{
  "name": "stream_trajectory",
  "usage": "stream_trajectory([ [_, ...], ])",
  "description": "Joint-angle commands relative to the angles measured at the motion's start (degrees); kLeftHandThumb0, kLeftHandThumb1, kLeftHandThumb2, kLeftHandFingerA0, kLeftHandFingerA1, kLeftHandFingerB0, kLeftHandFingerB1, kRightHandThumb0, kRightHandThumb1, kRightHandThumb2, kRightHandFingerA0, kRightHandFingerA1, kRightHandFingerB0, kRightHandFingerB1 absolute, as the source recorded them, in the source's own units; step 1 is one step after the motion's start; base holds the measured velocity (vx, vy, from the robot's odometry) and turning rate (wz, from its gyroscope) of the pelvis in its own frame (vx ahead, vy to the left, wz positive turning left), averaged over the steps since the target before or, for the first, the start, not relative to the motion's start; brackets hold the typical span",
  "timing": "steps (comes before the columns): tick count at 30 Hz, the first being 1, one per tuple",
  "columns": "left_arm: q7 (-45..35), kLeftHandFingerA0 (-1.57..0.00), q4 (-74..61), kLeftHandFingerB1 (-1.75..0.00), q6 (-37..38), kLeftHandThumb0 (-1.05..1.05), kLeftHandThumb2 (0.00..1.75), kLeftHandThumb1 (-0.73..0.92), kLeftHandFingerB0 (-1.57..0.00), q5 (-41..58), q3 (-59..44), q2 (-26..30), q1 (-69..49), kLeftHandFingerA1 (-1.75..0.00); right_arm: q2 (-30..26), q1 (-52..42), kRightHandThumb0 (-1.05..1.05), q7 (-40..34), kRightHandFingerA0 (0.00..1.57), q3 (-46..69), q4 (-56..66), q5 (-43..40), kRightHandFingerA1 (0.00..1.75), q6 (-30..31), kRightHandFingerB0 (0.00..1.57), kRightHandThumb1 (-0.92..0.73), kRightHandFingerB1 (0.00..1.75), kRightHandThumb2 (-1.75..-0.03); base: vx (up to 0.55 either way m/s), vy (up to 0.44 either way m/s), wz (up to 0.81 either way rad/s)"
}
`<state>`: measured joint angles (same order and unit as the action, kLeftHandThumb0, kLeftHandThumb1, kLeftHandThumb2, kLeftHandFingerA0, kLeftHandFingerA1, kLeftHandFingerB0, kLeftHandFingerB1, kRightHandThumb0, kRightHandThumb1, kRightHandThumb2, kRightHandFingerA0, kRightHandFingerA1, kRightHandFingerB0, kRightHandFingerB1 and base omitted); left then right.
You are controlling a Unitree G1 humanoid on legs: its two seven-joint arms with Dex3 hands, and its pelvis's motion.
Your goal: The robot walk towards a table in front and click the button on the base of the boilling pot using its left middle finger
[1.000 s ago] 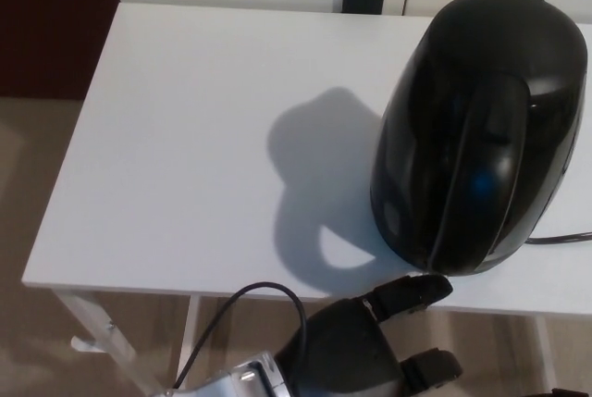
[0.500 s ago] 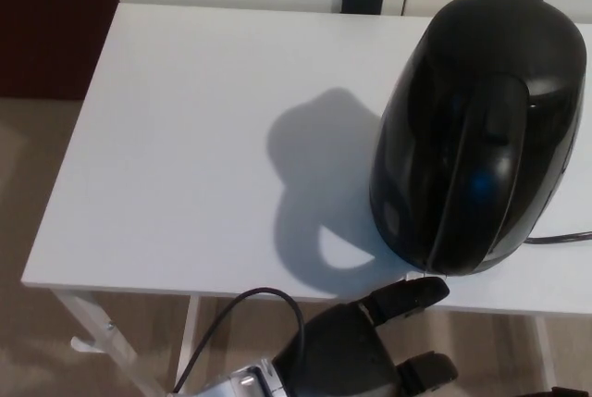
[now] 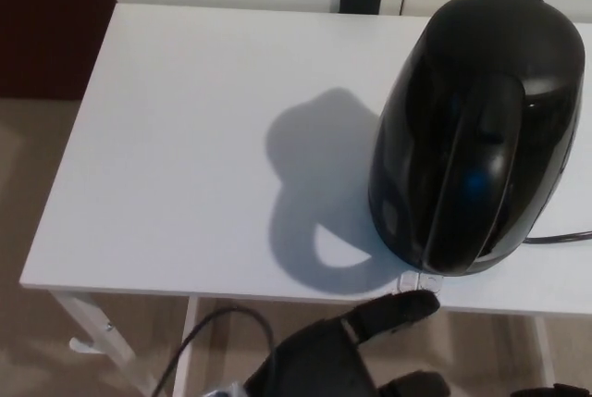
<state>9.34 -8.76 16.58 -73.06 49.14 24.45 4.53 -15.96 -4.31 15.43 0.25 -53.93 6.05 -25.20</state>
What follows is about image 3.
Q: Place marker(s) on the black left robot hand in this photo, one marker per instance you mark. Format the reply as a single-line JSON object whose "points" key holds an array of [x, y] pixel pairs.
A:
{"points": [[324, 360]]}

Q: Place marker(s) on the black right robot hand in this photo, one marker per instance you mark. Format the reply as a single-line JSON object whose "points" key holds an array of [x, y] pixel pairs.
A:
{"points": [[559, 391]]}

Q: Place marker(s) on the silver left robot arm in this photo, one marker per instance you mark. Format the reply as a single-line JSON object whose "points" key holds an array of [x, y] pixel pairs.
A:
{"points": [[226, 391]]}

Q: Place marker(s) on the kettle base with clear buttons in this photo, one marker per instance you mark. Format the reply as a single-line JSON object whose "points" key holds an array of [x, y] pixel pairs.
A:
{"points": [[409, 282]]}

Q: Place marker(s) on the white hook on table leg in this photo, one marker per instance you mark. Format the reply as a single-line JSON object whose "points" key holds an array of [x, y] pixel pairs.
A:
{"points": [[83, 346]]}

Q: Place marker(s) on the black electric kettle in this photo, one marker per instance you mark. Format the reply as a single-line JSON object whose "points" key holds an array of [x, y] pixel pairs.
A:
{"points": [[476, 128]]}

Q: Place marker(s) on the dark red door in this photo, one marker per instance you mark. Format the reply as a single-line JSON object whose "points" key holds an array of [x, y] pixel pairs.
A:
{"points": [[46, 22]]}

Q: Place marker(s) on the white table with metal frame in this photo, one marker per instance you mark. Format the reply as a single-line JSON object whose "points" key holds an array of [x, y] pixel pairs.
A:
{"points": [[185, 138]]}

